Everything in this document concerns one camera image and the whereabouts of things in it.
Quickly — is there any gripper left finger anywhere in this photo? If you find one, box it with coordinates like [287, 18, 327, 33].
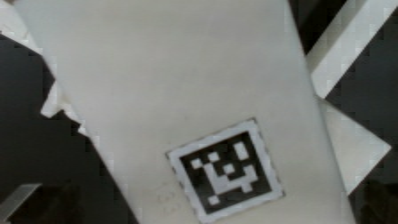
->
[0, 183, 84, 224]

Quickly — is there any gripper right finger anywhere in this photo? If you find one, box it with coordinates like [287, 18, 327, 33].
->
[358, 181, 398, 224]

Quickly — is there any white cabinet body box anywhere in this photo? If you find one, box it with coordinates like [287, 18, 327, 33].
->
[40, 79, 395, 195]

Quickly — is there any white cabinet top box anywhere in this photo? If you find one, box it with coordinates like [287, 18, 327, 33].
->
[15, 0, 356, 224]

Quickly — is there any white U-shaped fence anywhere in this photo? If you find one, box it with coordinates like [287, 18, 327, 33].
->
[0, 0, 398, 98]

